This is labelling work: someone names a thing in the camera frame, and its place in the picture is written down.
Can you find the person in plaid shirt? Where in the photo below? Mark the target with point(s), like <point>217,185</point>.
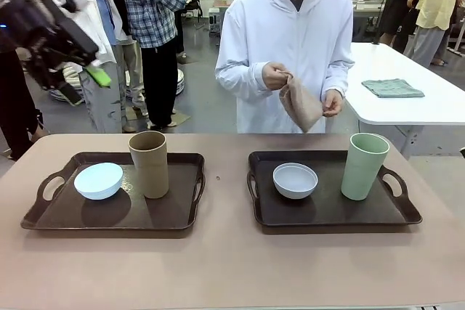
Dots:
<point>152,5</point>

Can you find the mint green tall cup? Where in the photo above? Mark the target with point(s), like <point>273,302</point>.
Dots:
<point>361,172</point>

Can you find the person's left hand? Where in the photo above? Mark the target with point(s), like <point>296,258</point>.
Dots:
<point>334,105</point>

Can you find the green cloth mat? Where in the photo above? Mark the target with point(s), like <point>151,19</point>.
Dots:
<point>392,88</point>

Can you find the white side table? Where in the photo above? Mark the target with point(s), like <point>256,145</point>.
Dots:
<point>399,114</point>

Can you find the person's left forearm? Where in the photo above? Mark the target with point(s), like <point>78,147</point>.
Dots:
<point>338,77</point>

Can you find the person's right hand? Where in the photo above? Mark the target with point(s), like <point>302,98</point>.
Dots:
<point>274,76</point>

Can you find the dark brown serving tray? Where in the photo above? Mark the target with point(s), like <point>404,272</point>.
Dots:
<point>327,212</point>
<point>163,212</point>

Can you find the person in white shirt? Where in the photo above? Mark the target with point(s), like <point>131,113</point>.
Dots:
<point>105,114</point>

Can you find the grey blue bowl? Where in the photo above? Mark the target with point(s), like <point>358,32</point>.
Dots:
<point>295,183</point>

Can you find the light blue bowl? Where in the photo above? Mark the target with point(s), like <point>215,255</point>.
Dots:
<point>98,183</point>

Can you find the black office chair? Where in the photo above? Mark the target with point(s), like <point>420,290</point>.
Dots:
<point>194,3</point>

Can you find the person's right forearm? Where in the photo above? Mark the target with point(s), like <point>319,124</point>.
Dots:
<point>239,76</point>

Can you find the tan tall cup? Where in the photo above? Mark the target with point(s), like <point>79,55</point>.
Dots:
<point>152,168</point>

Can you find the white blue round floor base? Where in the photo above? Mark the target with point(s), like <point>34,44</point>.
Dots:
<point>181,83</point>

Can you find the grey background workbench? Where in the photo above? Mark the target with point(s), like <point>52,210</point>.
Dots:
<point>367,16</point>

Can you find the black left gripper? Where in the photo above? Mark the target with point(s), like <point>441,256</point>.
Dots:
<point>47,30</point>

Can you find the person in white hoodie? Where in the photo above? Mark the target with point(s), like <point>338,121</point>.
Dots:
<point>283,34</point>

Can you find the beige cloth mat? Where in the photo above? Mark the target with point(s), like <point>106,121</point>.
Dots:
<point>301,106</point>

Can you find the person in dark clothes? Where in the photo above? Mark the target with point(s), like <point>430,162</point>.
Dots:
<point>14,106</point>

